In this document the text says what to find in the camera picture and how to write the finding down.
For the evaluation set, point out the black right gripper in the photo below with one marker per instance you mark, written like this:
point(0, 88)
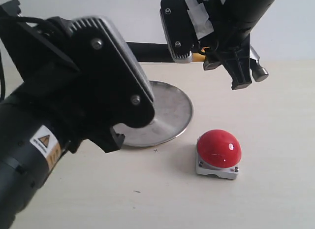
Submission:
point(229, 45)

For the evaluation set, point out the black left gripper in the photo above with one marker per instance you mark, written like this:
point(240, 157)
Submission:
point(54, 87)

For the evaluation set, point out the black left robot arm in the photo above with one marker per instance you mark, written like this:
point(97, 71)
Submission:
point(37, 120)

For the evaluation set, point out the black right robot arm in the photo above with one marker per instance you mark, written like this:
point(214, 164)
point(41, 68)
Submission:
point(237, 11)

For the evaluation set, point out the red dome push button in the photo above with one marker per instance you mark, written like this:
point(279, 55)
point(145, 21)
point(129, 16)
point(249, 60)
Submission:
point(218, 154)

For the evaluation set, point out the round stainless steel plate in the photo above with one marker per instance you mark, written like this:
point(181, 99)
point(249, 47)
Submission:
point(173, 114)

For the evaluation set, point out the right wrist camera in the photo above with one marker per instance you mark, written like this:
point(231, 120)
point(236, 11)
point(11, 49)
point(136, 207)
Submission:
point(178, 30)

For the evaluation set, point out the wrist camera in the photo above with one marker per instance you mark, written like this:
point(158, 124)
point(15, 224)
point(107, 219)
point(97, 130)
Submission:
point(120, 89)
point(178, 30)

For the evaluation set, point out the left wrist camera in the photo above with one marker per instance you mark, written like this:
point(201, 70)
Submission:
point(120, 89)

